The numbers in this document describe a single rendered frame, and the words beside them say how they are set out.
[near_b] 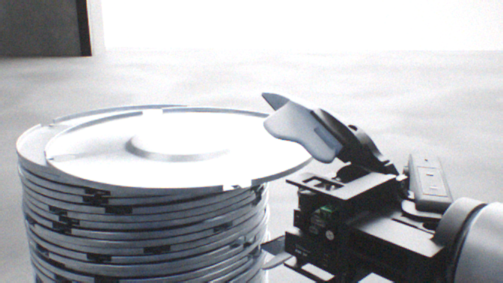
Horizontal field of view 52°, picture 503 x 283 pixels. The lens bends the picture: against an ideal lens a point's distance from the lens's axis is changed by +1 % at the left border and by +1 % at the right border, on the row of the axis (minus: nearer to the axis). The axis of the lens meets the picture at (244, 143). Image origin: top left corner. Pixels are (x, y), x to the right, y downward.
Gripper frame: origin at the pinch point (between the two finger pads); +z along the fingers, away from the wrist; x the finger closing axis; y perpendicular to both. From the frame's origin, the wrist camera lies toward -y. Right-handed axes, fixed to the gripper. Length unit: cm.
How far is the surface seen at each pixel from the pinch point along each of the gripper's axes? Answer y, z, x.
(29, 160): 14.5, 18.8, 0.2
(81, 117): 1.7, 33.0, 0.8
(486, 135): -149, 35, 35
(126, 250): 10.1, 9.1, 8.1
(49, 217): 14.1, 16.5, 5.8
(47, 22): -131, 342, 12
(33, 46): -122, 352, 29
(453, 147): -128, 37, 35
